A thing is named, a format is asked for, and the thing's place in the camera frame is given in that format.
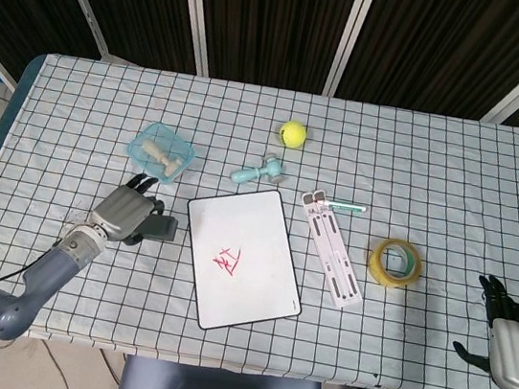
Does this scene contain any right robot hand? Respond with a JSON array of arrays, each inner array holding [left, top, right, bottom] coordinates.
[[447, 270, 519, 389]]

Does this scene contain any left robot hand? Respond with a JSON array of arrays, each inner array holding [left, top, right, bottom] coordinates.
[[86, 166, 171, 250]]

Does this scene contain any gray board eraser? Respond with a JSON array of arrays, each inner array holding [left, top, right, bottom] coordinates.
[[140, 212, 180, 243]]

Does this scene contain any blue plastic container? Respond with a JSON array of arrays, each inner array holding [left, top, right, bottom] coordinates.
[[124, 119, 201, 190]]

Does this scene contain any beige wooden stamp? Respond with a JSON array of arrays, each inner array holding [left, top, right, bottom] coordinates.
[[139, 140, 185, 178]]

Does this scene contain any checkered white tablecloth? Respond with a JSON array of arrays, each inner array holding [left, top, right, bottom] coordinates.
[[0, 45, 519, 389]]

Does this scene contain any white whiteboard with black rim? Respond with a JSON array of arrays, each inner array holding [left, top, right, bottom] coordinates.
[[169, 177, 318, 344]]

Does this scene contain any yellow tape roll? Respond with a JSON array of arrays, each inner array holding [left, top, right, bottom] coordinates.
[[364, 235, 428, 291]]

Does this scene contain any yellow tennis ball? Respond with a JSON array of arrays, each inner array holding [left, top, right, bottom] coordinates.
[[278, 119, 309, 151]]

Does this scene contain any white folding laptop stand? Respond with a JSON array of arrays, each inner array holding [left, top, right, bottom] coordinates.
[[286, 186, 378, 312]]

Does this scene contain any green white marker pen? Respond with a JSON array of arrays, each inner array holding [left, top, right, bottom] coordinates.
[[314, 197, 369, 216]]

